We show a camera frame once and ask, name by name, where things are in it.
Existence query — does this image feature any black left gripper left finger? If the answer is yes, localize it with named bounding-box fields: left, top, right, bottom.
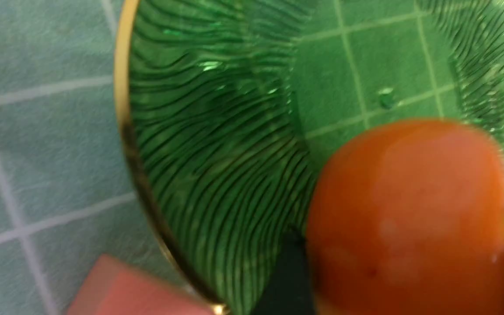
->
left=251, top=230, right=316, bottom=315

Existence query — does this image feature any orange persimmon with leaf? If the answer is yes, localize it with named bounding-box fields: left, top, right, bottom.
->
left=306, top=119, right=504, bottom=315

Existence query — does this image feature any orange foam cube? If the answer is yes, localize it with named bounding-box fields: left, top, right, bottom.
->
left=66, top=255, right=214, bottom=315

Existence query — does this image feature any green glass leaf plate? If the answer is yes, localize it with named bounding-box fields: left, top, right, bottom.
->
left=114, top=0, right=504, bottom=315

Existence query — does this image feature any green checkered tablecloth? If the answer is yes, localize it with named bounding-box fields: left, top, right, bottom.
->
left=0, top=0, right=194, bottom=315

